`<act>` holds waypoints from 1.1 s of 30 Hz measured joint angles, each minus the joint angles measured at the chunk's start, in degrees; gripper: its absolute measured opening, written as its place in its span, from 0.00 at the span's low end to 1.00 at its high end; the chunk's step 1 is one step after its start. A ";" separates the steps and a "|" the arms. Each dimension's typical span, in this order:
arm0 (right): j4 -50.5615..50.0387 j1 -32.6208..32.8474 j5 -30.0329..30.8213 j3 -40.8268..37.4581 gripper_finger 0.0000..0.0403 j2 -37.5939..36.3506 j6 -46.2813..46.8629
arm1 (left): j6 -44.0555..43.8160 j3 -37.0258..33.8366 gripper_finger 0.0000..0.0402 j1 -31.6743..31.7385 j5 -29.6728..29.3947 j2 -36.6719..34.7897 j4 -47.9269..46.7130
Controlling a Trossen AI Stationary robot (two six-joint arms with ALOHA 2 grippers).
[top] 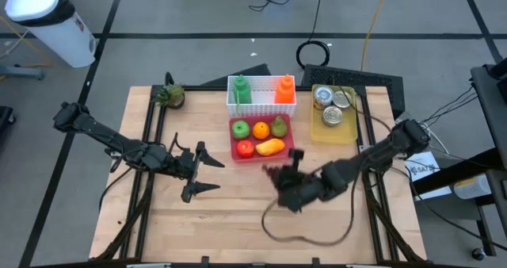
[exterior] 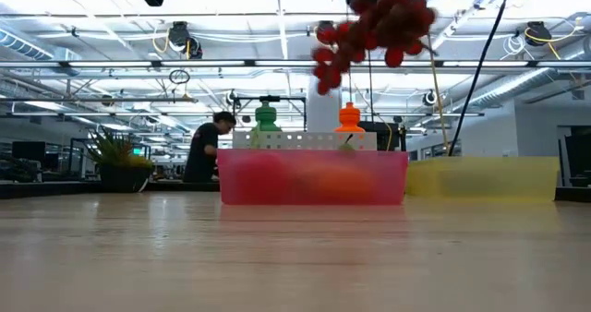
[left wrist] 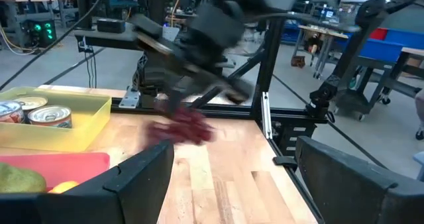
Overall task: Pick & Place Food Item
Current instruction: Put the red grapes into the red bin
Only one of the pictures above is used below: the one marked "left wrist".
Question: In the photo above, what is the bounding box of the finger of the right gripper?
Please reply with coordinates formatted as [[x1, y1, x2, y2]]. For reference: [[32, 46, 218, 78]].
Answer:
[[176, 82, 191, 114], [163, 83, 178, 116]]

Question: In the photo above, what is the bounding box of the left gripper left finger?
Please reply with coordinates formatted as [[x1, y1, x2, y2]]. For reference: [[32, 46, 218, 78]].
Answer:
[[0, 140, 175, 224]]

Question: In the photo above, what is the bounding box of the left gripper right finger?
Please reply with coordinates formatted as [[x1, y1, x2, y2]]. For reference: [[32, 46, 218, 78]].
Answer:
[[295, 136, 424, 224]]

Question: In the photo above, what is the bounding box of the red grape bunch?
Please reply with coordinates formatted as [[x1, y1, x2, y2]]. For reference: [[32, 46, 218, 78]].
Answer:
[[143, 105, 217, 147]]

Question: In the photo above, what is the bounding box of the yellow mango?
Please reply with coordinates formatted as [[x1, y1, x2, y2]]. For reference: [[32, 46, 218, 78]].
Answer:
[[48, 180, 81, 194]]

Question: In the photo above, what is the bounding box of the silver pull-tab tin can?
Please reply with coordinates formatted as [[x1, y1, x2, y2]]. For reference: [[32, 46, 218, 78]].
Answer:
[[0, 99, 26, 124], [14, 95, 49, 114], [26, 105, 74, 129]]

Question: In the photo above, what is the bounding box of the green pear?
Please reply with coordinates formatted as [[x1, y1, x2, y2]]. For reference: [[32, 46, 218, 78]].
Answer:
[[0, 162, 48, 194]]

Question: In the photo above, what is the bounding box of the pink plastic tray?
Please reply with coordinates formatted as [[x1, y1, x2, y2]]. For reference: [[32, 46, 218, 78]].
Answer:
[[0, 151, 111, 192]]

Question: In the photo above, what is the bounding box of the black edge clamp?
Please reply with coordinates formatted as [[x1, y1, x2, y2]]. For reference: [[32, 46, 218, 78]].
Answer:
[[272, 155, 299, 169]]

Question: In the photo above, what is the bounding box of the yellow plastic tray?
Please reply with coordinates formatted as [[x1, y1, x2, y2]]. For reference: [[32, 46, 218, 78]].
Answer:
[[0, 85, 113, 154]]

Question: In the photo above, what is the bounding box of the black equipment cart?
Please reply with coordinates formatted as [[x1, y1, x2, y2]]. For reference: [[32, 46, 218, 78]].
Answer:
[[72, 17, 150, 89]]

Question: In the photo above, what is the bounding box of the small black box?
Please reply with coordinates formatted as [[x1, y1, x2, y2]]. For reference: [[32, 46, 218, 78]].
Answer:
[[96, 18, 127, 34]]

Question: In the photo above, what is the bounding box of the wooden work table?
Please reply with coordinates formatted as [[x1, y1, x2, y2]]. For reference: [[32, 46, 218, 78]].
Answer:
[[297, 24, 349, 80]]

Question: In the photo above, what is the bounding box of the black wheeled stand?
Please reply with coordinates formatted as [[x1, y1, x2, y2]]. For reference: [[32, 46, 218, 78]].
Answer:
[[305, 0, 424, 123]]

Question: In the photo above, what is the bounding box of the computer with green lights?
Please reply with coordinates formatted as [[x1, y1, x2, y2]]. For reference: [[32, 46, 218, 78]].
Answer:
[[21, 18, 58, 50]]

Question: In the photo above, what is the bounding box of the blue storage bin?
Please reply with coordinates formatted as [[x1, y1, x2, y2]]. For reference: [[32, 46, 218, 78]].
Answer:
[[358, 28, 424, 64]]

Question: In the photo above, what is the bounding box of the red storage bin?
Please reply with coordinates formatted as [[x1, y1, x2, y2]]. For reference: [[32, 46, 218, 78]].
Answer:
[[368, 27, 389, 41]]

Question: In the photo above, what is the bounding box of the black table frame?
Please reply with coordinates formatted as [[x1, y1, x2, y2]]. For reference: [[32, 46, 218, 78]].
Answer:
[[111, 18, 329, 224]]

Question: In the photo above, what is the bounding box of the black hanging cable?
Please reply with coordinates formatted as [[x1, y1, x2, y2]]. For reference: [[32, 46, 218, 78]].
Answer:
[[0, 0, 111, 91]]

